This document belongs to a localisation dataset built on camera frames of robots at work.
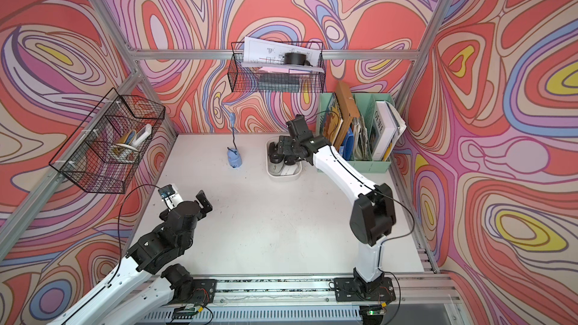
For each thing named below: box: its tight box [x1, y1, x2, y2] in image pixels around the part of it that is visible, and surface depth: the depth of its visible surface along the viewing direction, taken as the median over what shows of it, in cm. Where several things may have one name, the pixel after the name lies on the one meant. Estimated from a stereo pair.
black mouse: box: [269, 153, 286, 164], surface depth 104 cm
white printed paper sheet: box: [243, 36, 322, 67], surface depth 88 cm
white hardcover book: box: [371, 100, 401, 161], surface depth 93 cm
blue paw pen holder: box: [227, 112, 243, 168], surface depth 104 cm
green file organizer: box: [316, 92, 396, 174], surface depth 96 cm
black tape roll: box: [283, 52, 307, 66], surface depth 84 cm
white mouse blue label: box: [279, 163, 299, 176], surface depth 104 cm
